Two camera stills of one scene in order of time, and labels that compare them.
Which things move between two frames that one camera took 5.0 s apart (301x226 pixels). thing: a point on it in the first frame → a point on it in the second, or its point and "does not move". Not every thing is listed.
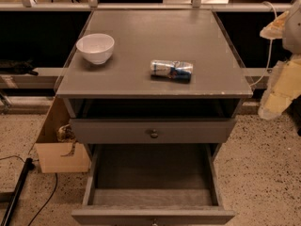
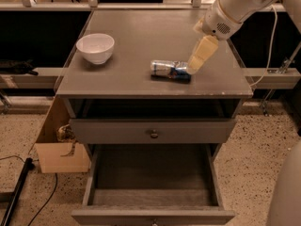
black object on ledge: [22, 67] does not move
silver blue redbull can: [182, 71] does not move
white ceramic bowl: [97, 47] does not move
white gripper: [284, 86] → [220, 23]
